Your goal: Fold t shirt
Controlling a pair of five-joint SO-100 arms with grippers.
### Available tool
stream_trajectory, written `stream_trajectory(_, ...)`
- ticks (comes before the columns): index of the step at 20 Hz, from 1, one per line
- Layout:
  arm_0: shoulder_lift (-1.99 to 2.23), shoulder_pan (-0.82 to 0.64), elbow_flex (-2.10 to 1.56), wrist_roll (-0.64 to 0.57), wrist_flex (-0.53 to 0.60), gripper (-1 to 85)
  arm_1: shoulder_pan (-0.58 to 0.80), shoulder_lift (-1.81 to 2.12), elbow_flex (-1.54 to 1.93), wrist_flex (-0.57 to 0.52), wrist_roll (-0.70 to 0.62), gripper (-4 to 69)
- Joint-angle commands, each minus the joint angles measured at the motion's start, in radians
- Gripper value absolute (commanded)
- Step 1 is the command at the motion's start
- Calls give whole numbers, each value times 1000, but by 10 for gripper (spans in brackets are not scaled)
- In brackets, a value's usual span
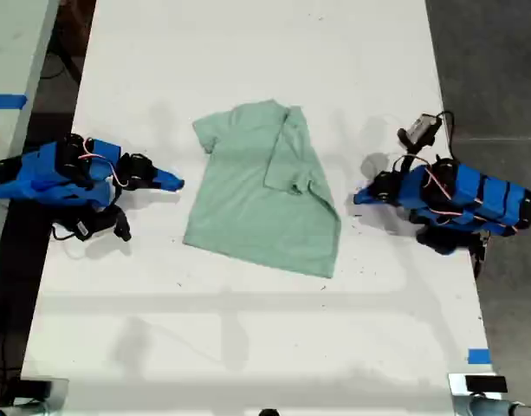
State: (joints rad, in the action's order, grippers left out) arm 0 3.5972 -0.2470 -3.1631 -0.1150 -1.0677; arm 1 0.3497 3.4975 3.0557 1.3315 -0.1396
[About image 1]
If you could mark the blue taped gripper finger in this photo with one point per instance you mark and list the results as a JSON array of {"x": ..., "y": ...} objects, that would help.
[
  {"x": 167, "y": 177},
  {"x": 367, "y": 191},
  {"x": 163, "y": 185},
  {"x": 365, "y": 200}
]

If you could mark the pale green T-shirt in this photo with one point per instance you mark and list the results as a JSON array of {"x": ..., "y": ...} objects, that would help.
[{"x": 256, "y": 208}]

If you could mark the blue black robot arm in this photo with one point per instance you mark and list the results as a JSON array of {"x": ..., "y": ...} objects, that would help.
[
  {"x": 48, "y": 177},
  {"x": 477, "y": 199}
]

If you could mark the long blue tape strip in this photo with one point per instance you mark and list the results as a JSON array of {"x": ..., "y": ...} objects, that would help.
[{"x": 5, "y": 101}]

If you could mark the white side table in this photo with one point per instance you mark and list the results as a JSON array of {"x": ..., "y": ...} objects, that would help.
[{"x": 14, "y": 52}]

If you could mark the small blue tape square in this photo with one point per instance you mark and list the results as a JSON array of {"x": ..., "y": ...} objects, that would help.
[{"x": 479, "y": 356}]

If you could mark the small black box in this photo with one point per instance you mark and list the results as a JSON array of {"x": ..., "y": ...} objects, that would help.
[
  {"x": 34, "y": 388},
  {"x": 486, "y": 384}
]

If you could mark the black round object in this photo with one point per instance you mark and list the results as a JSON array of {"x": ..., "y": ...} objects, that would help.
[{"x": 268, "y": 412}]

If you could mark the short black camera stalk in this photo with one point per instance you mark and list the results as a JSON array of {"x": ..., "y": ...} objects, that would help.
[
  {"x": 414, "y": 156},
  {"x": 122, "y": 223}
]

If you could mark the black camera box grey face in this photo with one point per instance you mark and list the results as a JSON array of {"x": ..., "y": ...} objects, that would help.
[{"x": 421, "y": 128}]

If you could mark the black camera box white label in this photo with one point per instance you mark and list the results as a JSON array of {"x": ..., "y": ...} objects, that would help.
[{"x": 89, "y": 225}]

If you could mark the shiny metal table bracket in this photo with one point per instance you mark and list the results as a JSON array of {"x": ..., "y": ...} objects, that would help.
[
  {"x": 457, "y": 394},
  {"x": 59, "y": 396}
]

